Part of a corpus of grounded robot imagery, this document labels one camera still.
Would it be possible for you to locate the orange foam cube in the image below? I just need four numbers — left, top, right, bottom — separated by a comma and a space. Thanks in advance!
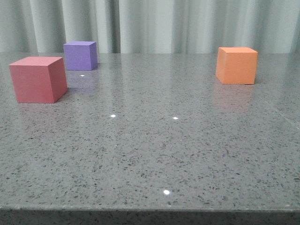
216, 47, 258, 84

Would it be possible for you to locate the purple foam cube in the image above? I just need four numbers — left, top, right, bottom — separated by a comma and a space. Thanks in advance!
63, 41, 98, 71

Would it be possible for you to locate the red foam cube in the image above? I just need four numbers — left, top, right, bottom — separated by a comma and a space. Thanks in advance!
9, 56, 68, 103

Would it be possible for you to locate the pale green curtain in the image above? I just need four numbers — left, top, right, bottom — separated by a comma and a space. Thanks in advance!
0, 0, 300, 53

